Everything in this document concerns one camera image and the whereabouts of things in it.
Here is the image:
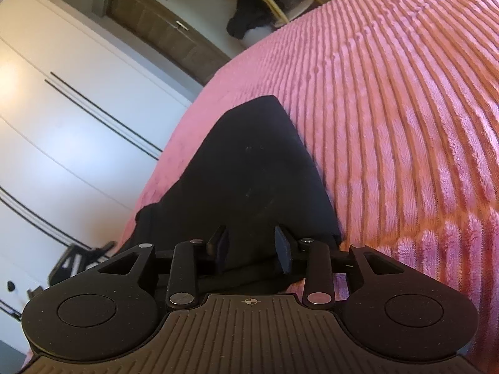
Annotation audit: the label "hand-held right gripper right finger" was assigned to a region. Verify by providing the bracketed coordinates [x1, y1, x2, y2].
[274, 225, 395, 309]

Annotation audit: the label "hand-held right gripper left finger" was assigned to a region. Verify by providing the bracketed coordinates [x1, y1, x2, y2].
[97, 224, 231, 311]

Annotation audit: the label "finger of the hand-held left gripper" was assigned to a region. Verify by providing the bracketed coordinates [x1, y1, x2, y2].
[90, 241, 118, 262]

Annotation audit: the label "black pants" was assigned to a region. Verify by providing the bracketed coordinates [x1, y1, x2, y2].
[134, 95, 342, 294]

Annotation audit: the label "white wardrobe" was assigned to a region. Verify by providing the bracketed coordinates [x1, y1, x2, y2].
[0, 0, 192, 353]

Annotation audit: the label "pink ribbed blanket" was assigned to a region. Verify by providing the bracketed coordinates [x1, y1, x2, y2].
[21, 0, 499, 374]

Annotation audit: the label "white laundry basket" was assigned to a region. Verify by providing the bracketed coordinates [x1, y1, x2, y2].
[239, 22, 274, 50]

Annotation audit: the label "black clothing heap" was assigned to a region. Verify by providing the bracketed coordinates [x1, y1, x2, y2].
[227, 0, 274, 40]

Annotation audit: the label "brown wooden door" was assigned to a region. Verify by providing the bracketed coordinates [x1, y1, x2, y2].
[105, 0, 231, 86]

